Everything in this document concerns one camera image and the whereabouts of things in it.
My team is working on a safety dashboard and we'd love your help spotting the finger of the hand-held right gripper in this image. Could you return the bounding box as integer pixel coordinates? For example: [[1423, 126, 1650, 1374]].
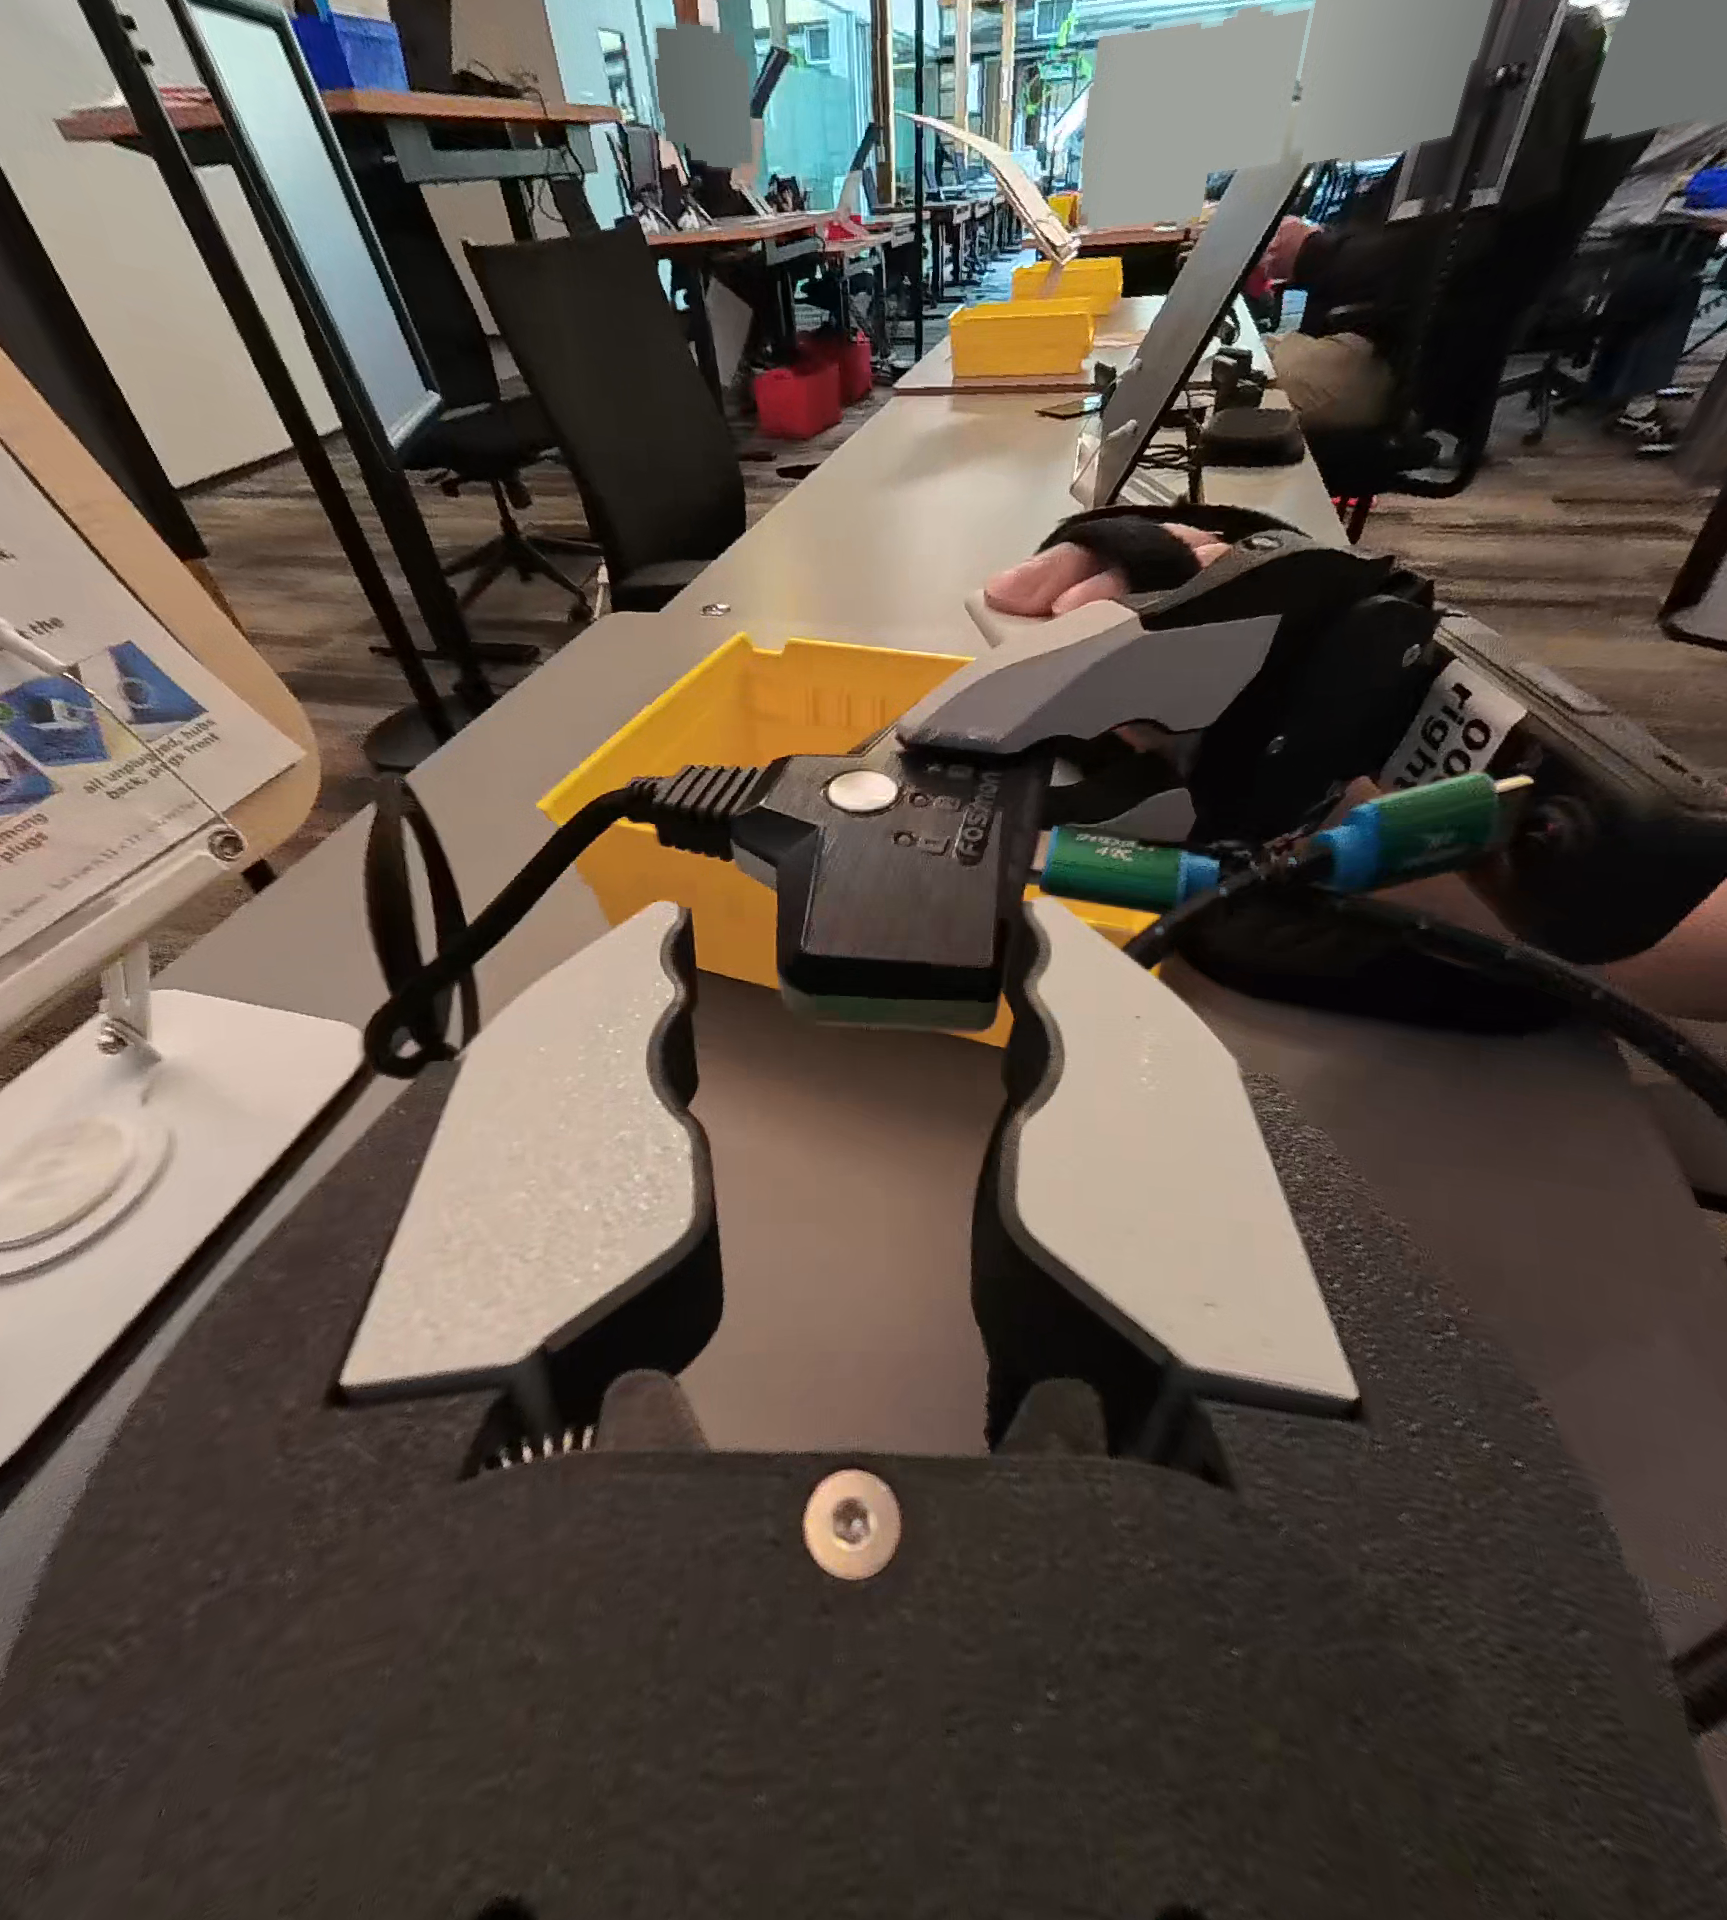
[[901, 610, 1231, 770]]

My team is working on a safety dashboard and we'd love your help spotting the white stand base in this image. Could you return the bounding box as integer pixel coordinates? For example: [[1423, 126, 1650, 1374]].
[[0, 990, 370, 1526]]

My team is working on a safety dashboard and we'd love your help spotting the open laptop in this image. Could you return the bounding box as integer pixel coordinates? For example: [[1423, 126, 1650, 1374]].
[[1068, 153, 1314, 517]]

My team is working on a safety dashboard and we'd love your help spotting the wooden office desk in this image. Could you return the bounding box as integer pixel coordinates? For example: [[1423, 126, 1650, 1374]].
[[59, 84, 629, 156]]

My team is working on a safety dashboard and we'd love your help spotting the person's right hand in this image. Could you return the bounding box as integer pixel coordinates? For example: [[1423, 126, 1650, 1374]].
[[977, 519, 1225, 626]]

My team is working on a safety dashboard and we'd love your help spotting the black office chair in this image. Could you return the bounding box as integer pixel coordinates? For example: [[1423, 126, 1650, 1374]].
[[1290, 18, 1620, 503], [399, 228, 754, 624]]

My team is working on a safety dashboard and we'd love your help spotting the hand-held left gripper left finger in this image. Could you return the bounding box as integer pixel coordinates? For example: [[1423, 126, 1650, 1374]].
[[343, 900, 722, 1413]]

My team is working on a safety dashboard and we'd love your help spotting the row of yellow bins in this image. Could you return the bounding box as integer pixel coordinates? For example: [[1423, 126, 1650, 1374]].
[[944, 257, 1128, 386]]

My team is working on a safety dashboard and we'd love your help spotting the red storage bin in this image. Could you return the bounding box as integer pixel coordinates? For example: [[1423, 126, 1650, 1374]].
[[754, 332, 883, 447]]

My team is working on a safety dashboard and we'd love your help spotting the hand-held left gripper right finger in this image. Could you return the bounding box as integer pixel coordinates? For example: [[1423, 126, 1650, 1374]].
[[977, 911, 1367, 1417]]

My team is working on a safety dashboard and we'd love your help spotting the blue storage bin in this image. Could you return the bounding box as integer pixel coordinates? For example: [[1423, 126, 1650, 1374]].
[[293, 9, 414, 95]]

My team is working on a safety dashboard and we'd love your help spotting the yellow plastic bin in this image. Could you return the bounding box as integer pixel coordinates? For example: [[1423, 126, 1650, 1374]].
[[541, 630, 1180, 1046]]

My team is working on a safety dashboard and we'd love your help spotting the black coiled adapter cable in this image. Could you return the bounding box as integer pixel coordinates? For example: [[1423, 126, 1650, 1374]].
[[360, 760, 790, 1081]]

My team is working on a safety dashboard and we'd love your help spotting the instruction sheet on wooden board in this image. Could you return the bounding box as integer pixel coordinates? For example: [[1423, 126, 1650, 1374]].
[[0, 242, 326, 1097]]

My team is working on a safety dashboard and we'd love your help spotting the black braided cable green plug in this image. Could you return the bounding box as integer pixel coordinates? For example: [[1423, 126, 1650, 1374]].
[[1039, 773, 1727, 1736]]

